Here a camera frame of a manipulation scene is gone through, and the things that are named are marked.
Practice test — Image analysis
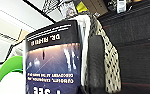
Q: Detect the yellow packet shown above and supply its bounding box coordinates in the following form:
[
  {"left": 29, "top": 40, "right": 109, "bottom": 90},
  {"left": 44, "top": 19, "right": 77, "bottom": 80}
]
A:
[{"left": 75, "top": 1, "right": 89, "bottom": 14}]

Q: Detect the brown packet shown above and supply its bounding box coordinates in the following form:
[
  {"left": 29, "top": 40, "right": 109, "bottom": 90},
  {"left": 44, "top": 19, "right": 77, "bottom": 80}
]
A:
[{"left": 82, "top": 0, "right": 109, "bottom": 16}]

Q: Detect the white plate with green rim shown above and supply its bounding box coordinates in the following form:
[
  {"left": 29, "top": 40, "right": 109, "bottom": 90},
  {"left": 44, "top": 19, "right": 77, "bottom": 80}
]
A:
[{"left": 0, "top": 55, "right": 27, "bottom": 94}]

